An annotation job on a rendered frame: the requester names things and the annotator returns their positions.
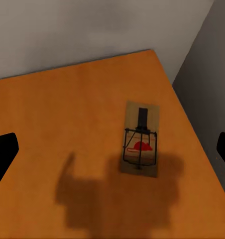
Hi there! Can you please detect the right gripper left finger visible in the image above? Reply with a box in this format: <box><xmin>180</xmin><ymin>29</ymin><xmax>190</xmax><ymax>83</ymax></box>
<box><xmin>0</xmin><ymin>132</ymin><xmax>19</xmax><ymax>181</ymax></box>

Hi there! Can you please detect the mousetrap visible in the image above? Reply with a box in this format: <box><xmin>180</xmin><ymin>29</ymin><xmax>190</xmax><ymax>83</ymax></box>
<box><xmin>119</xmin><ymin>102</ymin><xmax>160</xmax><ymax>178</ymax></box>

